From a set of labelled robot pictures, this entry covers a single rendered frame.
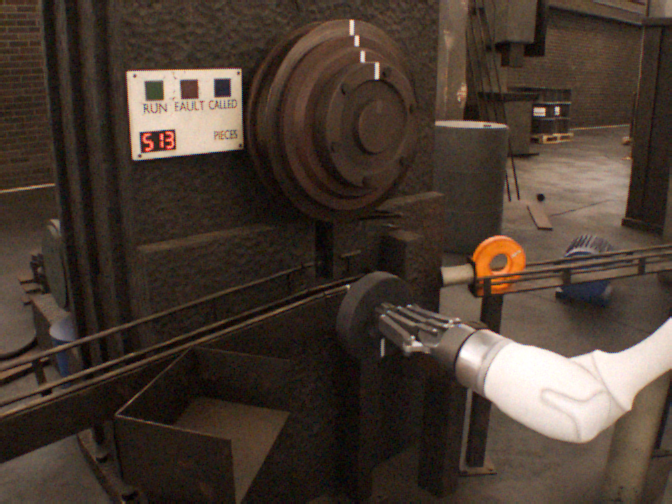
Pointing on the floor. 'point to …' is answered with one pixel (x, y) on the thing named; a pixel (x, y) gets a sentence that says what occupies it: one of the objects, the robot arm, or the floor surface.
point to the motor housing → (441, 428)
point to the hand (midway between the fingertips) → (377, 308)
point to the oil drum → (470, 181)
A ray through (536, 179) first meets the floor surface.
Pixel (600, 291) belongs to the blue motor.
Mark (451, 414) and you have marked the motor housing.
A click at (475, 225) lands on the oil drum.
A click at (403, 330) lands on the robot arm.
